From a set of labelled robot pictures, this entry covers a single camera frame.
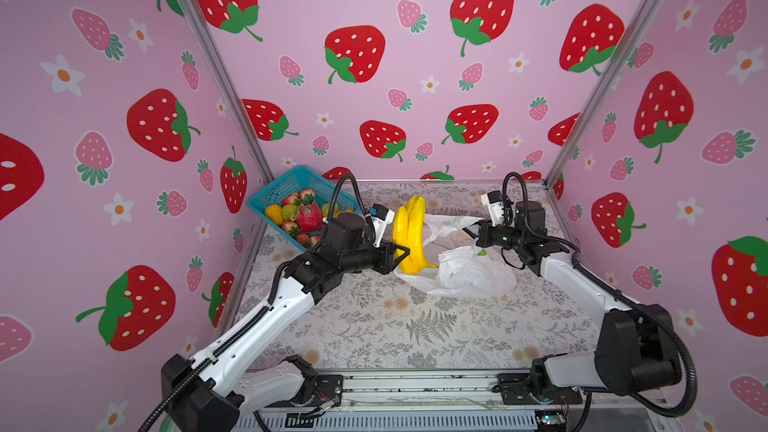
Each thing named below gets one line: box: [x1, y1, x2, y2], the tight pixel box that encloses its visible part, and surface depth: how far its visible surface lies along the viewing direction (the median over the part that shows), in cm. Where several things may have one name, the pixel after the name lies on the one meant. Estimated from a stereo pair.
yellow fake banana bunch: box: [392, 195, 438, 275], surface depth 71 cm
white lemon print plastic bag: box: [394, 214, 517, 299], surface depth 79 cm
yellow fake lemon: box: [265, 204, 283, 226], surface depth 106 cm
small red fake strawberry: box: [282, 221, 300, 237], surface depth 103 cm
